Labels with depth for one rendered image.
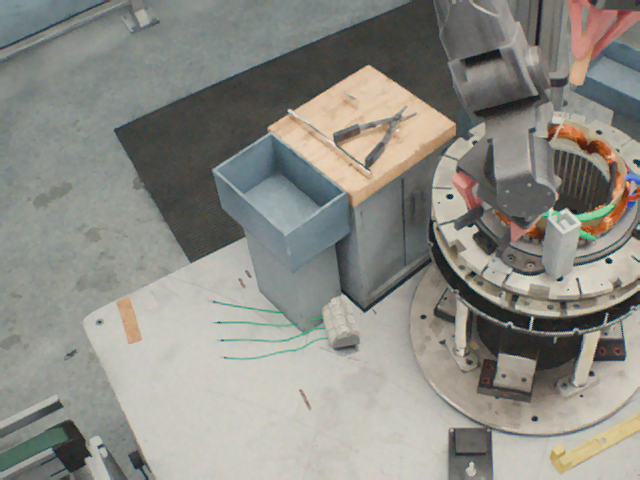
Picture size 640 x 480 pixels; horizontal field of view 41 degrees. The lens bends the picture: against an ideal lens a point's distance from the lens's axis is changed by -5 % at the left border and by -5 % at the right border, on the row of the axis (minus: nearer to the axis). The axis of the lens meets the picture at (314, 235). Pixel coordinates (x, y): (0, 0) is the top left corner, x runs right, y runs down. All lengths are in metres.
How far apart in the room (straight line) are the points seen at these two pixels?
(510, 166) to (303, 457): 0.64
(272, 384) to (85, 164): 1.69
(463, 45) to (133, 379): 0.83
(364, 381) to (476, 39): 0.69
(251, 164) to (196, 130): 1.59
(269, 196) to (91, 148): 1.70
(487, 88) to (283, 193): 0.57
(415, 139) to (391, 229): 0.15
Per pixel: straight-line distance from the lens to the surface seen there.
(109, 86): 3.21
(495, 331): 1.42
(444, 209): 1.15
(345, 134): 1.26
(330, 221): 1.23
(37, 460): 1.46
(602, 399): 1.36
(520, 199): 0.85
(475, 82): 0.84
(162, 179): 2.79
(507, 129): 0.86
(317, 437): 1.33
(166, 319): 1.49
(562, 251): 1.05
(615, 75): 1.48
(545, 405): 1.34
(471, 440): 1.26
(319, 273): 1.34
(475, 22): 0.82
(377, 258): 1.38
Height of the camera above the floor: 1.97
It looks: 50 degrees down
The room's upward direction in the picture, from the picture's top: 9 degrees counter-clockwise
